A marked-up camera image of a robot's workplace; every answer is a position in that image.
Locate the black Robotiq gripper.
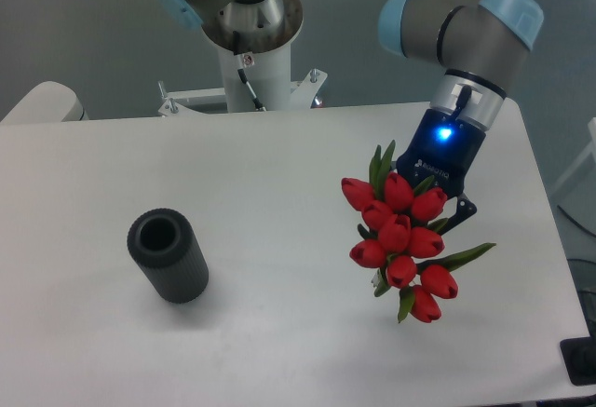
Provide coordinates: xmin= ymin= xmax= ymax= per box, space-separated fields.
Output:
xmin=396 ymin=109 xmax=486 ymax=235

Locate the red tulip bouquet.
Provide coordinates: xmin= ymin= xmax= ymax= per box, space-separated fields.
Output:
xmin=341 ymin=142 xmax=495 ymax=323

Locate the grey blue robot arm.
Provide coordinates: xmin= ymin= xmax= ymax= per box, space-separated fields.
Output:
xmin=159 ymin=0 xmax=544 ymax=234

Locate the white furniture leg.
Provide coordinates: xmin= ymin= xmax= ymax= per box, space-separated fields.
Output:
xmin=549 ymin=118 xmax=595 ymax=200

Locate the black device at table edge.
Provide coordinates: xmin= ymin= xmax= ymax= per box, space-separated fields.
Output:
xmin=560 ymin=337 xmax=595 ymax=387

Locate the black ribbed cylindrical vase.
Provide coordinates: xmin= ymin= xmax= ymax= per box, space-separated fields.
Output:
xmin=127 ymin=208 xmax=209 ymax=304

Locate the white chair back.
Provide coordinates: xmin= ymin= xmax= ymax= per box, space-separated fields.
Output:
xmin=1 ymin=81 xmax=89 ymax=126

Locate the black floor cable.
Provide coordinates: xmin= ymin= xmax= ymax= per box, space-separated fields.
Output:
xmin=557 ymin=205 xmax=596 ymax=237

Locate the black cable on pedestal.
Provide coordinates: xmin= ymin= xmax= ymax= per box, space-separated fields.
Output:
xmin=237 ymin=67 xmax=267 ymax=113

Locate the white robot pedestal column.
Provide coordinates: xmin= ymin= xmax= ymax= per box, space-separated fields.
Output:
xmin=199 ymin=0 xmax=305 ymax=114

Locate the white metal base frame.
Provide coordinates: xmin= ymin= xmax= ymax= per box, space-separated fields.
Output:
xmin=157 ymin=68 xmax=328 ymax=117

